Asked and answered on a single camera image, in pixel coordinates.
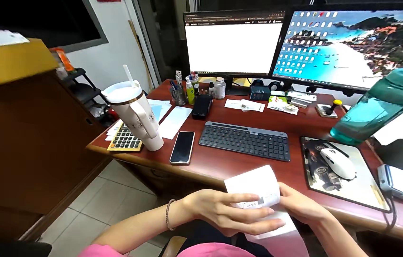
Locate person's left hand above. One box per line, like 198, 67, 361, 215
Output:
182, 189, 286, 237

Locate person's right hand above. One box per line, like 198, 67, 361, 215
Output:
278, 182, 330, 226

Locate white paper with print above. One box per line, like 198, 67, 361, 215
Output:
224, 164, 310, 257

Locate person's right forearm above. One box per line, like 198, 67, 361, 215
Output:
309, 211, 369, 257

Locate person's left forearm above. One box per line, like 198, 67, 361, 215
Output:
92, 199, 192, 255

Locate person's body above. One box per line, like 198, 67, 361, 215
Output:
77, 243, 257, 257

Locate person's legs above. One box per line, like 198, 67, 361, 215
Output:
176, 221, 275, 257

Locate dark grey keyboard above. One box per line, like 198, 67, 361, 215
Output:
199, 121, 291, 162

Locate reddish brown wooden desk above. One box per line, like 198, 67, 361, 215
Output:
86, 77, 403, 241

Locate white computer mouse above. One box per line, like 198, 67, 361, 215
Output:
320, 148, 357, 180

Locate mouse pad with car picture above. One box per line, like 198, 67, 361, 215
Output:
301, 136, 391, 213

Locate smartphone with black screen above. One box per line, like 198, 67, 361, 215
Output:
170, 131, 195, 165

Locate chair with wooden armrest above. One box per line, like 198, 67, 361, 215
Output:
160, 236, 188, 257

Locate ink pad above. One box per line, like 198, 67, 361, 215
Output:
316, 104, 338, 119

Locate green and white packet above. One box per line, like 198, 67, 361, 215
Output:
267, 95, 299, 115

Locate white paper strip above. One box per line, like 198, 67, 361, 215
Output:
224, 99, 266, 113

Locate stack of white cards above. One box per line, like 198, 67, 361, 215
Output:
286, 90, 317, 109

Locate black stamp with yellow top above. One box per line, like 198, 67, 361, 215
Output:
325, 99, 343, 116

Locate black oblong case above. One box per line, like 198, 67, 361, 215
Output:
192, 94, 214, 120

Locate white paper sheet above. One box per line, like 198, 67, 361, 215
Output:
158, 106, 193, 140

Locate dark blue small box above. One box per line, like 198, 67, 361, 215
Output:
250, 85, 271, 101

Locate white bottle with cap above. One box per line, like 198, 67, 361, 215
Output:
214, 77, 226, 100

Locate white and grey handheld device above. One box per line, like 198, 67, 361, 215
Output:
377, 164, 403, 205

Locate green spray bottle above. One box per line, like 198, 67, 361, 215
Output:
186, 77, 195, 105

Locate metal mesh pen cup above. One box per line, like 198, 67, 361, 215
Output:
170, 86, 187, 106

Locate teal translucent water bottle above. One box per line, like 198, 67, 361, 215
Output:
330, 58, 403, 146

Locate light blue paper sheets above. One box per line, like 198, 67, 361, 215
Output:
147, 99, 172, 123

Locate white cup with pens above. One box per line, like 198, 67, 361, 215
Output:
186, 71, 200, 94

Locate yellow calculator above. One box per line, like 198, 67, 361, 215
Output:
107, 123, 144, 152

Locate bundle of pens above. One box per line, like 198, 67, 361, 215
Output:
169, 79, 184, 93

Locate black monitor with white screen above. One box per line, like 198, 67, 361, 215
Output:
183, 10, 286, 96

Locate black monitor with beach picture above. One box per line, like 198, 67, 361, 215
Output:
269, 4, 403, 95

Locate white drinking straw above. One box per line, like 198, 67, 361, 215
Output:
123, 64, 136, 88

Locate dark glass door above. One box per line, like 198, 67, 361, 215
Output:
132, 0, 191, 82

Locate black rack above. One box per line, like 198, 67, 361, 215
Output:
62, 68, 111, 116

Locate brown wooden cabinet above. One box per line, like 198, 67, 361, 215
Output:
0, 68, 106, 241

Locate orange packet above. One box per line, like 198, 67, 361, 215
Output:
50, 47, 76, 73

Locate yellow box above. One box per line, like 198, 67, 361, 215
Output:
0, 38, 59, 86

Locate dark framed window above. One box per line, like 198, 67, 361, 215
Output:
0, 0, 109, 54

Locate grey cord strap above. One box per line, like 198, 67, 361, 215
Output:
383, 193, 399, 232

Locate white tumbler with handle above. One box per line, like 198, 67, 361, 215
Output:
102, 80, 164, 152

